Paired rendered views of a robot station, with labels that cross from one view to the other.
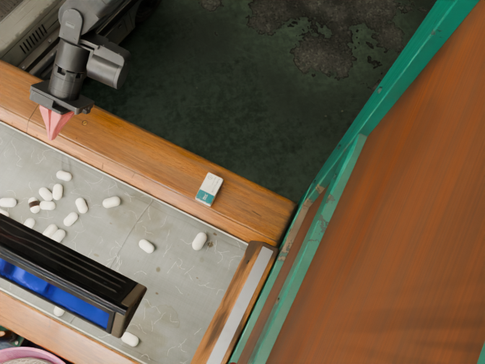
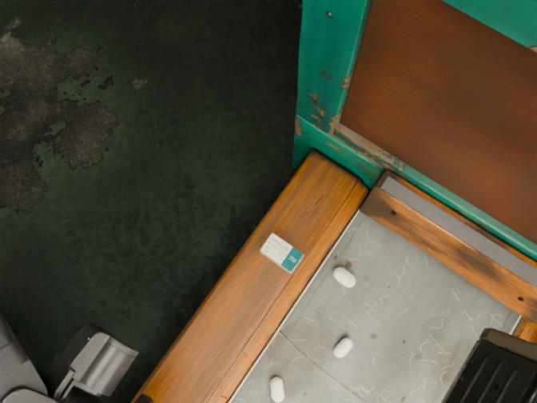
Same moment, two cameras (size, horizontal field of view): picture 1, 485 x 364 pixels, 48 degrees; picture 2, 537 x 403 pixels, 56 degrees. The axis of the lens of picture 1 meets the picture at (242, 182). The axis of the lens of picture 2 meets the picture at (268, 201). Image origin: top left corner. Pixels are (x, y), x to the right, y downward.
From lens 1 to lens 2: 0.40 m
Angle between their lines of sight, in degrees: 16
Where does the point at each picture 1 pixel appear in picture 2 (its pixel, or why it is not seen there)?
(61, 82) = not seen: outside the picture
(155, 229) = (320, 333)
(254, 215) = (321, 202)
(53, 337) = not seen: outside the picture
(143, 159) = (225, 336)
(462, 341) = not seen: outside the picture
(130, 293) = (513, 348)
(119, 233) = (320, 383)
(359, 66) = (108, 98)
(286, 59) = (81, 176)
